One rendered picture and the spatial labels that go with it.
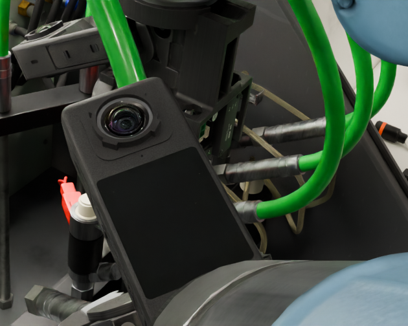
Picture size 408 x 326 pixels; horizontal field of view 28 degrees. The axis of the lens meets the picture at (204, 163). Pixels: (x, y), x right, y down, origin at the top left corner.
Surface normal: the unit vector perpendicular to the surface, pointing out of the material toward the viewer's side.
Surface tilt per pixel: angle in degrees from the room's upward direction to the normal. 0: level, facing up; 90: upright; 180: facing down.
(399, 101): 0
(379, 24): 90
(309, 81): 90
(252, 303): 56
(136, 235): 19
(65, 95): 0
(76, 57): 92
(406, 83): 0
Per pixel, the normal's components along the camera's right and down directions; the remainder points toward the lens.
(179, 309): -0.70, -0.70
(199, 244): -0.03, -0.58
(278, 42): -0.51, 0.47
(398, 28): -0.04, 0.60
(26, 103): 0.14, -0.78
